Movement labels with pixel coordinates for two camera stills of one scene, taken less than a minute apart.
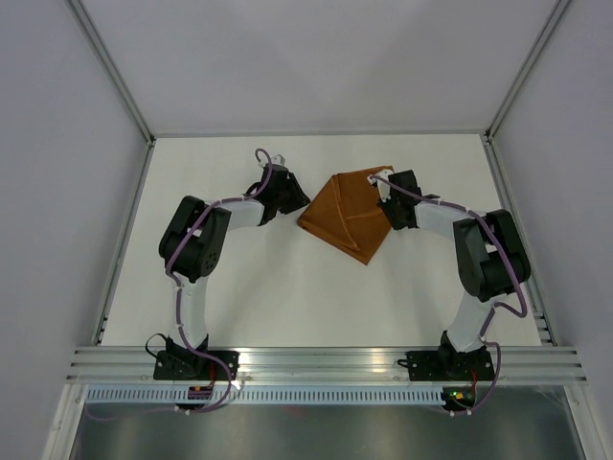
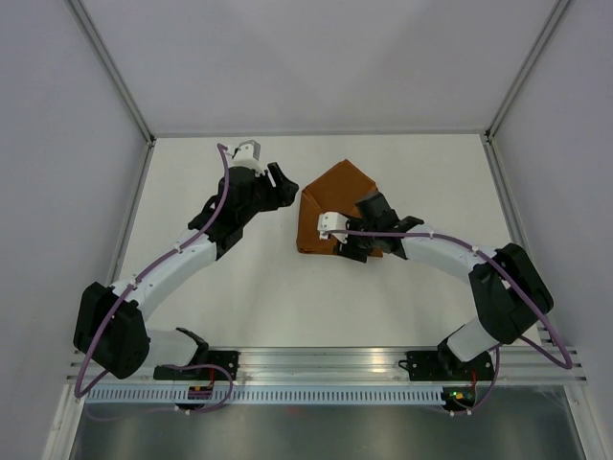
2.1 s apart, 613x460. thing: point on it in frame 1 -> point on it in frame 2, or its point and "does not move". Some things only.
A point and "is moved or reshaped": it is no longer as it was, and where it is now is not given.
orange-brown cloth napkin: x=348 y=214 is moved or reshaped
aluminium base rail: x=136 y=364 does not move
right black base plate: x=450 y=366 does not move
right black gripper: x=395 y=222 -> x=351 y=251
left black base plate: x=174 y=365 does not move
